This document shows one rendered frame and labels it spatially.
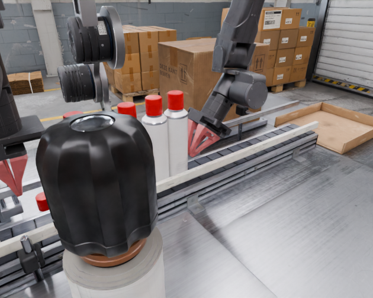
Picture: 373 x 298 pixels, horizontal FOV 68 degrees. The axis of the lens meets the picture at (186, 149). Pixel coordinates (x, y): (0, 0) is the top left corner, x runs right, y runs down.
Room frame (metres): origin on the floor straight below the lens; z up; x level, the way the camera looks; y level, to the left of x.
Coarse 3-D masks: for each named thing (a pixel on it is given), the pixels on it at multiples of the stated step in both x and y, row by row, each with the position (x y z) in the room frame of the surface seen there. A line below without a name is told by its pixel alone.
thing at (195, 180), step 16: (288, 128) 0.82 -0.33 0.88; (240, 144) 0.71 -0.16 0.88; (192, 160) 0.62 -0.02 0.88; (208, 160) 0.62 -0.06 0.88; (240, 160) 0.62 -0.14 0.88; (208, 176) 0.55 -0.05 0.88; (160, 192) 0.48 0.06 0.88; (32, 224) 0.39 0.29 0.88; (0, 240) 0.35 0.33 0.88; (48, 240) 0.35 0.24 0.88; (16, 256) 0.31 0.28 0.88
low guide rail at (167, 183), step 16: (304, 128) 0.75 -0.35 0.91; (256, 144) 0.64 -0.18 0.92; (272, 144) 0.67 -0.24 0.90; (224, 160) 0.57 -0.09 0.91; (176, 176) 0.50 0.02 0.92; (192, 176) 0.51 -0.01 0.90; (48, 224) 0.35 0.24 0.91; (16, 240) 0.32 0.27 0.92; (32, 240) 0.33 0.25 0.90; (0, 256) 0.30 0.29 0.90
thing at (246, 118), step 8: (288, 104) 0.83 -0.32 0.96; (296, 104) 0.85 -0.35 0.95; (256, 112) 0.76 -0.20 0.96; (264, 112) 0.76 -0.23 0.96; (272, 112) 0.78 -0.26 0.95; (232, 120) 0.70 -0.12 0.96; (240, 120) 0.71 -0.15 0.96; (248, 120) 0.72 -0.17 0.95; (192, 136) 0.61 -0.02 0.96; (24, 184) 0.40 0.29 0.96; (32, 184) 0.40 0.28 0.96; (40, 184) 0.41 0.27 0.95; (0, 192) 0.38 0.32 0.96; (8, 192) 0.38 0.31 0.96
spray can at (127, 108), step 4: (120, 104) 0.48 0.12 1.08; (124, 104) 0.48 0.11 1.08; (128, 104) 0.48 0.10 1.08; (132, 104) 0.48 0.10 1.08; (120, 108) 0.46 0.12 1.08; (124, 108) 0.46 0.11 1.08; (128, 108) 0.46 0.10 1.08; (132, 108) 0.46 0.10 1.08; (120, 112) 0.46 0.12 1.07; (124, 112) 0.46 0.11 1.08; (128, 112) 0.46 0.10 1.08; (132, 112) 0.46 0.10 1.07; (136, 116) 0.47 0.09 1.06
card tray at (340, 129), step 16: (304, 112) 1.05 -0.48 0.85; (320, 112) 1.09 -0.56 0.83; (336, 112) 1.06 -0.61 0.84; (352, 112) 1.01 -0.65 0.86; (320, 128) 0.93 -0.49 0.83; (336, 128) 0.93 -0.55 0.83; (352, 128) 0.93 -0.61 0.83; (368, 128) 0.93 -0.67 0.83; (320, 144) 0.80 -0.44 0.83; (336, 144) 0.80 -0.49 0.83; (352, 144) 0.77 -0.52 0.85
